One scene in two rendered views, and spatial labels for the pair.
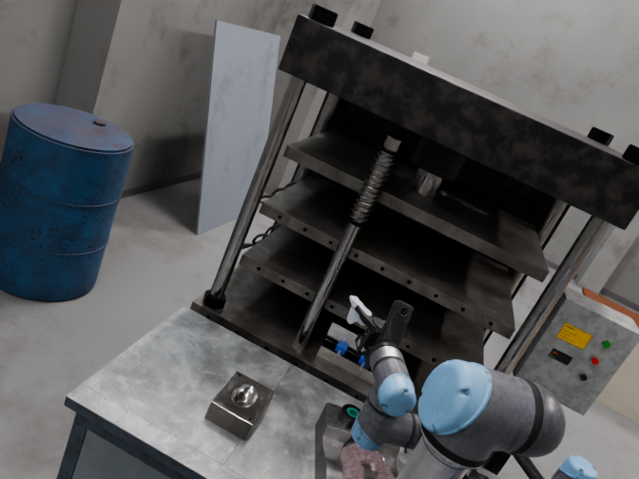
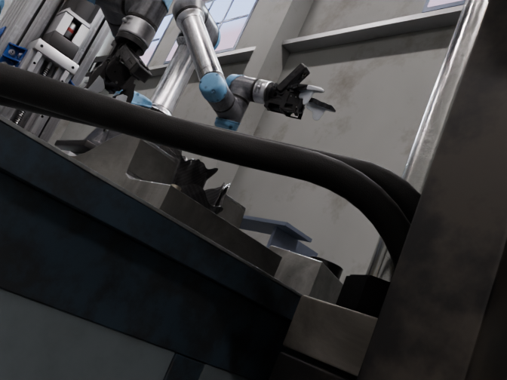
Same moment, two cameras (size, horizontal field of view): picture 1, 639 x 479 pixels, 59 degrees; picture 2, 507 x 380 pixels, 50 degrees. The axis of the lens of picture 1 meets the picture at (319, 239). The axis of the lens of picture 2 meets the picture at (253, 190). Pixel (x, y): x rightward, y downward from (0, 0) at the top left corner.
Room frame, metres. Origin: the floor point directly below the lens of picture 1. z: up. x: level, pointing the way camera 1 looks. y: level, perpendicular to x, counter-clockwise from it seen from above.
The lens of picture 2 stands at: (2.18, -1.43, 0.71)
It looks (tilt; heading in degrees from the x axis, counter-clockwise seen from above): 15 degrees up; 129
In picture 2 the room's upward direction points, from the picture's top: 24 degrees clockwise
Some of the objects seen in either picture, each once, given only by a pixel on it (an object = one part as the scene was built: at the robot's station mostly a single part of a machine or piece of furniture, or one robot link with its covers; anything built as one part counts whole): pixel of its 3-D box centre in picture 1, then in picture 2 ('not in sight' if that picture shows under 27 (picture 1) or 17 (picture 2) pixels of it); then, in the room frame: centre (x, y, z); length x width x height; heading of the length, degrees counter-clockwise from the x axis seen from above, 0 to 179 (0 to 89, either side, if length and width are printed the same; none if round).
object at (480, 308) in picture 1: (396, 242); not in sight; (2.43, -0.32, 1.26); 1.10 x 0.74 x 0.05; 82
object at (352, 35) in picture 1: (444, 146); not in sight; (2.38, -0.32, 1.75); 1.30 x 0.84 x 0.61; 82
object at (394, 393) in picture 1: (393, 388); (242, 88); (1.02, -0.27, 1.43); 0.11 x 0.08 x 0.09; 13
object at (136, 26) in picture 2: not in sight; (134, 33); (1.17, -0.80, 1.23); 0.08 x 0.08 x 0.05
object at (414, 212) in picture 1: (420, 194); not in sight; (2.44, -0.33, 1.51); 1.10 x 0.70 x 0.05; 82
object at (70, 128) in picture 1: (58, 201); not in sight; (2.91, 1.48, 0.49); 0.66 x 0.66 x 0.99
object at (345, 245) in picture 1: (326, 285); not in sight; (2.06, -0.10, 1.10); 0.05 x 0.05 x 1.30
